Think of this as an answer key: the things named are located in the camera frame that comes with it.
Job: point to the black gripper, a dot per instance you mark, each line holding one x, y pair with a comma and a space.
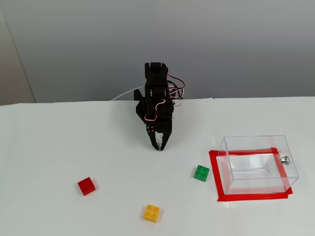
161, 128

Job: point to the red lego brick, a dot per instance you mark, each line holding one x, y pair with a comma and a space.
86, 186

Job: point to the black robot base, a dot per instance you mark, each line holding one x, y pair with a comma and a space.
139, 108

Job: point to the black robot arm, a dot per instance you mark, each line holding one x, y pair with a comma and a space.
155, 81

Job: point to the green lego brick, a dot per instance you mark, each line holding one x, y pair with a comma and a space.
201, 173

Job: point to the yellow lego brick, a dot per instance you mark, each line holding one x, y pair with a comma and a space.
152, 213

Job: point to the transparent plastic box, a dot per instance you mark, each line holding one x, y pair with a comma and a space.
258, 186

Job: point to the silver metal bolt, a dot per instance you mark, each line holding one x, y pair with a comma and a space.
285, 160

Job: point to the red tape frame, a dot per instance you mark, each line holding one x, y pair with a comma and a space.
253, 197

